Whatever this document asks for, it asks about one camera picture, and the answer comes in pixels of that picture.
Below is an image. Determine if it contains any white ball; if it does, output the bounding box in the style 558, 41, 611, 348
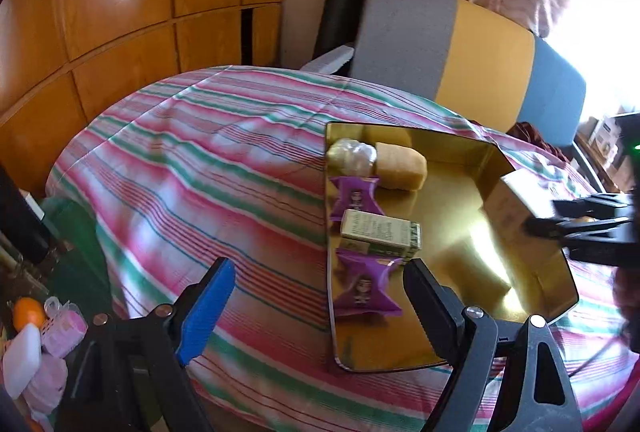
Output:
326, 138, 378, 177

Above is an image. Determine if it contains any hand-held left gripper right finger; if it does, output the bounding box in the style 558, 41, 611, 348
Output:
402, 258, 583, 432

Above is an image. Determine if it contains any beige carton box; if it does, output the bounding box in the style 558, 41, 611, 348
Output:
482, 169, 563, 253

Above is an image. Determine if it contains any purple candy packet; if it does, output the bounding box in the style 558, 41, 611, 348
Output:
332, 248, 405, 319
327, 176, 386, 217

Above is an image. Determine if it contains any gold metal tin box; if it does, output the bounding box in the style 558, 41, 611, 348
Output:
324, 122, 580, 373

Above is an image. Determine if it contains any wooden shelf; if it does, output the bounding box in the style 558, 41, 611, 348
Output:
574, 132, 631, 195

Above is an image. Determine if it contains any black rolled mat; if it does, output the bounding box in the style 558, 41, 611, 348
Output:
314, 0, 375, 62

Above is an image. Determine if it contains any grey yellow blue sofa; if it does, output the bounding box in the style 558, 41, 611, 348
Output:
299, 0, 608, 193

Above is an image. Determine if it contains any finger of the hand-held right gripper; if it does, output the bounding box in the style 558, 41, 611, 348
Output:
551, 193, 632, 219
522, 216, 633, 265

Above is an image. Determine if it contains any green label box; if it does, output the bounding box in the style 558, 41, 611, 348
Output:
340, 208, 423, 261

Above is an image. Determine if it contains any striped tablecloth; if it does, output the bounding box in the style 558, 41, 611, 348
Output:
45, 64, 640, 432

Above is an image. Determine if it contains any window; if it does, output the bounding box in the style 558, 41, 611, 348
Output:
542, 0, 640, 123

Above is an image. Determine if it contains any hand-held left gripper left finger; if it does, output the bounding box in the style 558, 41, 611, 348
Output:
55, 257, 237, 432

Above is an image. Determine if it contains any white box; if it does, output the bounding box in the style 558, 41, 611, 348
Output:
587, 114, 623, 163

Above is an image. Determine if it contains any orange fruit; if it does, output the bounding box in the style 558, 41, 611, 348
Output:
12, 298, 47, 332

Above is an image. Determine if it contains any dark red cloth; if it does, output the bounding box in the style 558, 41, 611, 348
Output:
507, 122, 576, 163

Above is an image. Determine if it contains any bread piece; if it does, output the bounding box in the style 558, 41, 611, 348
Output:
374, 142, 428, 191

